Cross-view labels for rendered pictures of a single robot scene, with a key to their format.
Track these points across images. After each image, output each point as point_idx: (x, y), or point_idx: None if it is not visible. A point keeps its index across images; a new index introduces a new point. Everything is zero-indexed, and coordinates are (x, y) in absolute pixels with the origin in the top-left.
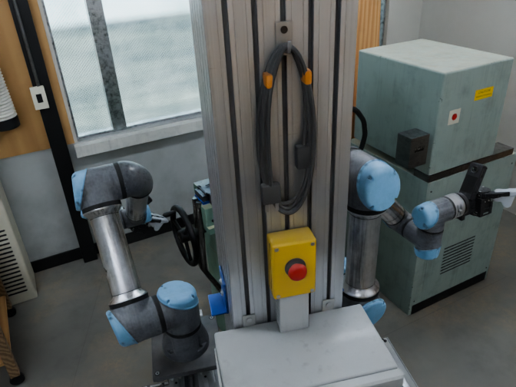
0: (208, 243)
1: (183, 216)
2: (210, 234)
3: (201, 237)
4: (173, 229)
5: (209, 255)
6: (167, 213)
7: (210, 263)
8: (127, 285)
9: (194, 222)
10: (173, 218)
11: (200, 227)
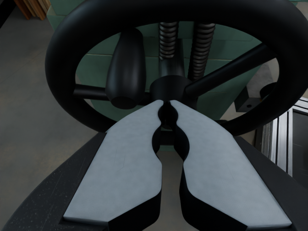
0: (99, 85)
1: (277, 5)
2: (252, 39)
3: (204, 69)
4: (83, 116)
5: (103, 101)
6: (136, 64)
7: (104, 111)
8: None
9: (169, 40)
10: (73, 86)
11: (211, 40)
